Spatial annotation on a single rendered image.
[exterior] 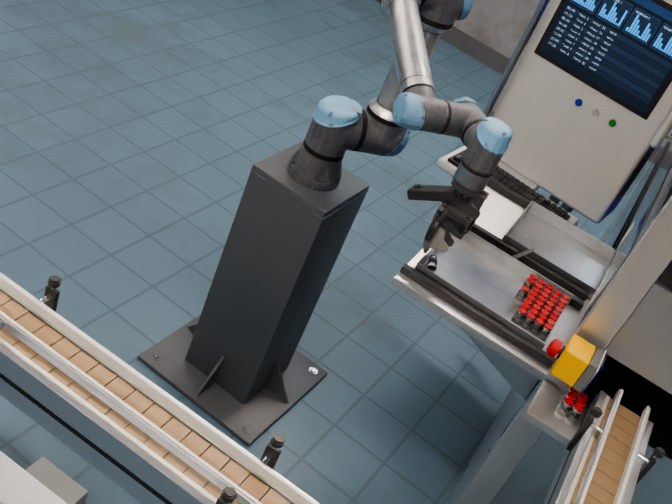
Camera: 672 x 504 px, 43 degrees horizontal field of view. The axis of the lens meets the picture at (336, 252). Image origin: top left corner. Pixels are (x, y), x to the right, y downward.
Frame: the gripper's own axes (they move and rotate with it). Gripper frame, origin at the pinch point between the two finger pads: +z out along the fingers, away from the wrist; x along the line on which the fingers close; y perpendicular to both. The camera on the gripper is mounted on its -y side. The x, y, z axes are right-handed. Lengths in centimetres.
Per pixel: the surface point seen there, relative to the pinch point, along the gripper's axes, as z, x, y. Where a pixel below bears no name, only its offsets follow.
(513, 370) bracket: 14.6, -2.3, 32.6
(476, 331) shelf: 5.1, -10.8, 20.9
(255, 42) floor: 92, 241, -178
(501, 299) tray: 4.6, 5.5, 21.4
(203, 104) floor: 93, 154, -151
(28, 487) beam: 38, -87, -32
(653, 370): -11, -12, 55
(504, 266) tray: 4.6, 19.6, 17.3
